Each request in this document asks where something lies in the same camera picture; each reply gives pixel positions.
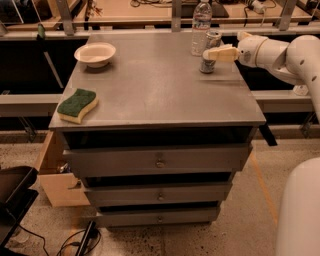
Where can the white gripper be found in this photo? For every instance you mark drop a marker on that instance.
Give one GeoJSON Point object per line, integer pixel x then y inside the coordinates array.
{"type": "Point", "coordinates": [250, 50]}

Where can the silver redbull can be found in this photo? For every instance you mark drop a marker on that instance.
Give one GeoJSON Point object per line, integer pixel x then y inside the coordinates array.
{"type": "Point", "coordinates": [213, 40]}

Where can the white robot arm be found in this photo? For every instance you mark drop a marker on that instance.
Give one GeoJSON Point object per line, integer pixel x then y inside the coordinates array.
{"type": "Point", "coordinates": [297, 63]}

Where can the green and yellow sponge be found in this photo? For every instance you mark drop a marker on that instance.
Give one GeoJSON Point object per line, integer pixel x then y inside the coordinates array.
{"type": "Point", "coordinates": [77, 106]}

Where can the clear plastic water bottle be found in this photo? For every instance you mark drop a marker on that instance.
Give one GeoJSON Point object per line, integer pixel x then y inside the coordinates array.
{"type": "Point", "coordinates": [201, 23]}

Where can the white power adapter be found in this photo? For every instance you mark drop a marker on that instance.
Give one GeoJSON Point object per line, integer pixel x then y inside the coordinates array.
{"type": "Point", "coordinates": [257, 6]}

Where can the hand sanitizer bottle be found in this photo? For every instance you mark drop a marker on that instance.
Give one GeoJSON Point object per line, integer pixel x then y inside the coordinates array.
{"type": "Point", "coordinates": [300, 90]}

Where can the top grey drawer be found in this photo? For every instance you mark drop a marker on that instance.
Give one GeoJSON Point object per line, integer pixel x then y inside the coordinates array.
{"type": "Point", "coordinates": [104, 162]}

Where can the grey drawer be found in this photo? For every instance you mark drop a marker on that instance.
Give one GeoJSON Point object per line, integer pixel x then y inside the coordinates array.
{"type": "Point", "coordinates": [157, 194]}
{"type": "Point", "coordinates": [158, 217]}
{"type": "Point", "coordinates": [104, 162]}

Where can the grey drawer cabinet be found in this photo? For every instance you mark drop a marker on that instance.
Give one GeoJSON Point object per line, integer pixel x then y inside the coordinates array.
{"type": "Point", "coordinates": [153, 95]}

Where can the white bowl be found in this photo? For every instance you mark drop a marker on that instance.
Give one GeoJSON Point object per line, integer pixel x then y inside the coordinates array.
{"type": "Point", "coordinates": [95, 55]}

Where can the middle grey drawer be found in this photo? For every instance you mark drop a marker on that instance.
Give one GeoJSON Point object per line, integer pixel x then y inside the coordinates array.
{"type": "Point", "coordinates": [157, 194]}

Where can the bottom grey drawer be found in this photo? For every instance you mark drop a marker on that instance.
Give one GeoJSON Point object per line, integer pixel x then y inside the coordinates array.
{"type": "Point", "coordinates": [158, 217]}

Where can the light wooden box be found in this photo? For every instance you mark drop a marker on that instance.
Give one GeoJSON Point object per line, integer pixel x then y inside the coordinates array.
{"type": "Point", "coordinates": [61, 187]}

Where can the black tray at left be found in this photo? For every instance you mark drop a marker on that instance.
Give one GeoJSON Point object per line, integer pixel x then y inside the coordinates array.
{"type": "Point", "coordinates": [16, 197]}

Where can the green handled tool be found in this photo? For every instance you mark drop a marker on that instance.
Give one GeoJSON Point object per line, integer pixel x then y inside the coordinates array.
{"type": "Point", "coordinates": [41, 35]}

